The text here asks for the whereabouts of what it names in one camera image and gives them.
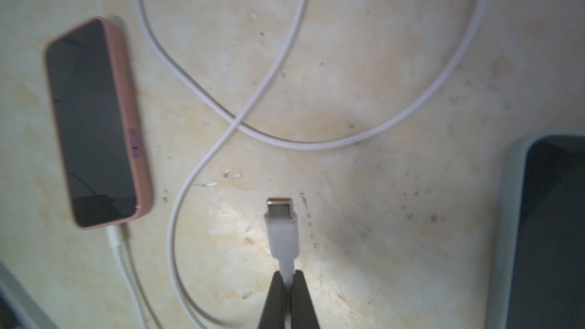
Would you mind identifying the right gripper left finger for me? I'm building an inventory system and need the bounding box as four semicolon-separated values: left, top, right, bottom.
257;271;288;329

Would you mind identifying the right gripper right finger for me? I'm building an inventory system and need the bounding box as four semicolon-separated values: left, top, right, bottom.
289;270;320;329

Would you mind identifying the white charging cable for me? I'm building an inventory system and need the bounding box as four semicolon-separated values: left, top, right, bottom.
134;0;495;329

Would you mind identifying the light green case phone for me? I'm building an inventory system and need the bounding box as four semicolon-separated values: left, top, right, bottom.
484;130;584;328

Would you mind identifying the pink case phone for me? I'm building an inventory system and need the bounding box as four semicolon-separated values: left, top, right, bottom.
44;17;154;229

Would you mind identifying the pink phone charging cable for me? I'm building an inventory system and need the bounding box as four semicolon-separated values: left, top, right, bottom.
106;223;161;329

